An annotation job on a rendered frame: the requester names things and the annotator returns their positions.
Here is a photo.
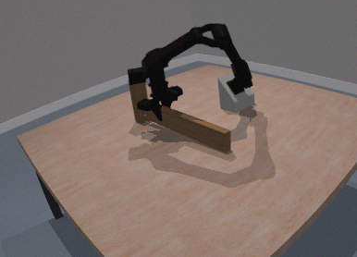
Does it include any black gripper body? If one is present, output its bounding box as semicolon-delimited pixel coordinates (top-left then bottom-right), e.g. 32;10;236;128
137;79;168;111

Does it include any brown wooden post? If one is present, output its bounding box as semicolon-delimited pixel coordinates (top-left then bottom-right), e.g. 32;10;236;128
129;82;150;124

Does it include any brown wooden board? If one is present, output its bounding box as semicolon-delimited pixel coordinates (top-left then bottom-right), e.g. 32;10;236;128
144;105;231;153

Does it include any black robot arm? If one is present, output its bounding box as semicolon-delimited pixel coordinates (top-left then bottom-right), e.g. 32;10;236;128
128;23;253;103

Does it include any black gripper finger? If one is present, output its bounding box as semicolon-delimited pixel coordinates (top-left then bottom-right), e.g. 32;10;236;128
152;105;162;121
160;100;173;108

